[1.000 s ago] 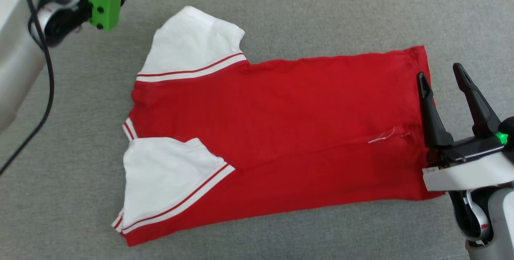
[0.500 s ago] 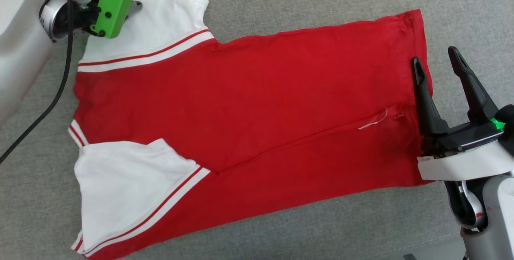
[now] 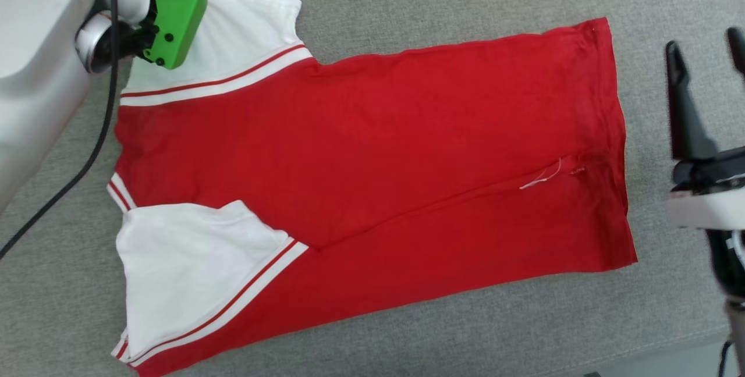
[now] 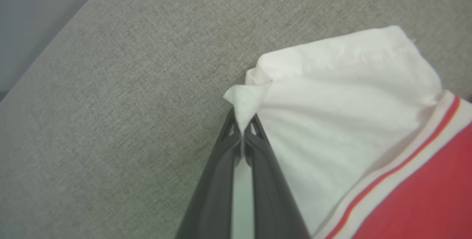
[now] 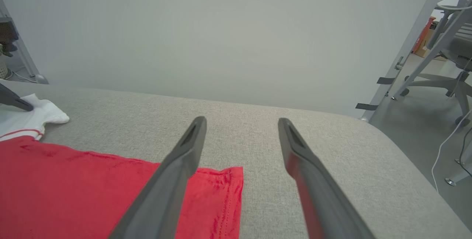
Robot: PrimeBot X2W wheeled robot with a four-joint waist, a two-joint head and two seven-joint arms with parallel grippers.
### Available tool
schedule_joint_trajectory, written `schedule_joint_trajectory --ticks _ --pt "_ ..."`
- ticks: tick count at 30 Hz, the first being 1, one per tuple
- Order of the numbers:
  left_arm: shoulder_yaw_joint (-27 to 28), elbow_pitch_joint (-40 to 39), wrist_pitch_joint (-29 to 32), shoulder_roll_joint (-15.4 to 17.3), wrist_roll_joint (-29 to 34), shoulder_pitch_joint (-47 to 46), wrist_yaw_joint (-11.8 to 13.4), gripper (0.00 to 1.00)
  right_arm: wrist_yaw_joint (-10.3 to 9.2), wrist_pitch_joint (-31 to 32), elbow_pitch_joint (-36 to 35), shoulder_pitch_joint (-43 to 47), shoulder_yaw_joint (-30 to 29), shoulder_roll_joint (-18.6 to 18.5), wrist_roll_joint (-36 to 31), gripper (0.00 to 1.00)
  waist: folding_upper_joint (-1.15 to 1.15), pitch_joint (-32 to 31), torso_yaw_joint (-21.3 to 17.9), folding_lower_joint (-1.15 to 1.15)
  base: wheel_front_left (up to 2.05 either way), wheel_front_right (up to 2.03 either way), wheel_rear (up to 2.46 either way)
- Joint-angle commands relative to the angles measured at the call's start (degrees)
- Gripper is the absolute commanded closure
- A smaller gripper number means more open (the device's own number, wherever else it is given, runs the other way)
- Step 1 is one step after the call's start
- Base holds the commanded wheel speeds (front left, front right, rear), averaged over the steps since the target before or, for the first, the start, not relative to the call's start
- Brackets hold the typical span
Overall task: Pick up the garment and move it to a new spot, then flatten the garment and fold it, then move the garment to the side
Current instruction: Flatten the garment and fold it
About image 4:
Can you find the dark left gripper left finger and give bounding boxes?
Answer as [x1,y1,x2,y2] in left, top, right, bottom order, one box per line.
[176,108,243,239]

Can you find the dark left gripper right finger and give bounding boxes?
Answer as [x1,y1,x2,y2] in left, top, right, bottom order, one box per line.
[243,113,311,239]

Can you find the red and white shirt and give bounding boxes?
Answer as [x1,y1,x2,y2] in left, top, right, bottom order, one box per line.
[223,25,472,239]

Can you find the grey fabric sofa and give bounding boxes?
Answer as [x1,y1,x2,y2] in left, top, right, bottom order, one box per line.
[0,0,472,239]

